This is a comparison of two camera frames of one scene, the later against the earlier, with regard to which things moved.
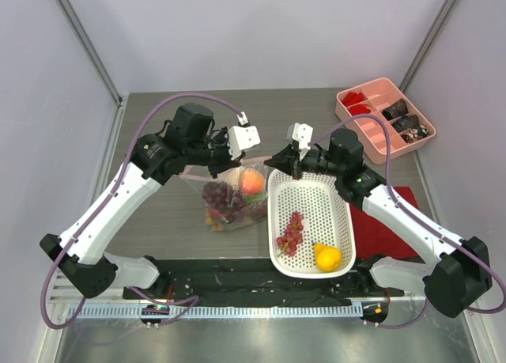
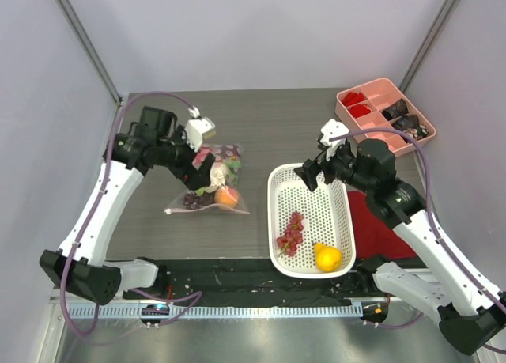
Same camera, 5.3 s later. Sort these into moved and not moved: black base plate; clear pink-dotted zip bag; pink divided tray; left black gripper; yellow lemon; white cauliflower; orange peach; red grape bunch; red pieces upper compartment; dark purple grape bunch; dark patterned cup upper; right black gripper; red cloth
Moved: right black gripper; left black gripper; white cauliflower; orange peach; clear pink-dotted zip bag; dark purple grape bunch
Not moved: pink divided tray; yellow lemon; red cloth; red grape bunch; red pieces upper compartment; black base plate; dark patterned cup upper
